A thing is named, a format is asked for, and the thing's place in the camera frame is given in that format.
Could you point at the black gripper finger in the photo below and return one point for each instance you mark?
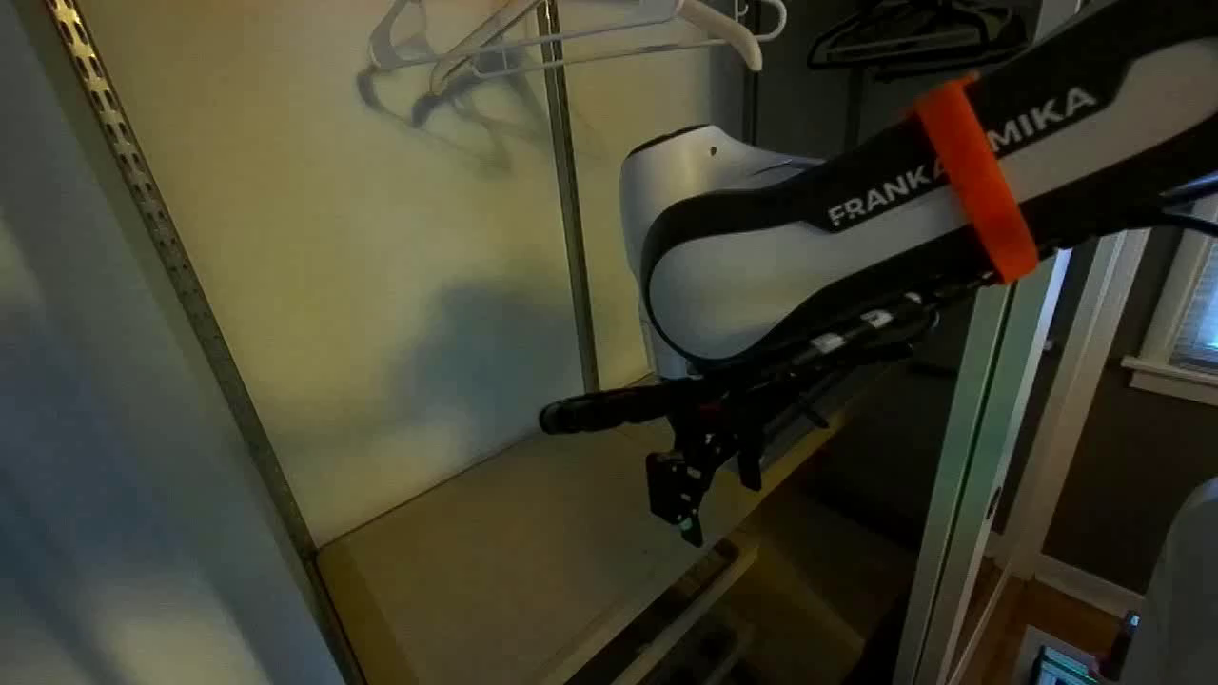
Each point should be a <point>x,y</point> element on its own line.
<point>693,521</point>
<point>668,490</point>

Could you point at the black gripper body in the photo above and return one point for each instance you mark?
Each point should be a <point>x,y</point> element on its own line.
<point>719,425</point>

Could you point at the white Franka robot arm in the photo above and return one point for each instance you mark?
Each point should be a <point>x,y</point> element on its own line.
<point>749,242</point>

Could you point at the beige shelf board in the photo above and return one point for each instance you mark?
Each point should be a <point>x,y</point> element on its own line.
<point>509,573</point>

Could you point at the tablet with lit screen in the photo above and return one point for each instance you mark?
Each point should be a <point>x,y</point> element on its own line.
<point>1057,663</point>

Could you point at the black clothes hangers bunch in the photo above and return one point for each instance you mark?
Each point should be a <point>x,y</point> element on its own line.
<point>915,39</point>

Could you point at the small black device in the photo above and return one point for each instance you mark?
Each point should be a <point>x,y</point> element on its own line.
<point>1125,641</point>

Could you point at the perforated metal upright strip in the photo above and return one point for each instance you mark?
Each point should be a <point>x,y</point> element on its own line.
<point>155,214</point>

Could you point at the grey vertical metal post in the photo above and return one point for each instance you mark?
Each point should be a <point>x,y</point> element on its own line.
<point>574,230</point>

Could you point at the white door frame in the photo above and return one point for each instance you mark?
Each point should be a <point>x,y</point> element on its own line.
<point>984,508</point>

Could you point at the white window frame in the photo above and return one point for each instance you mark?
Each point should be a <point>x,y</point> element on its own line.
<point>1175,356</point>

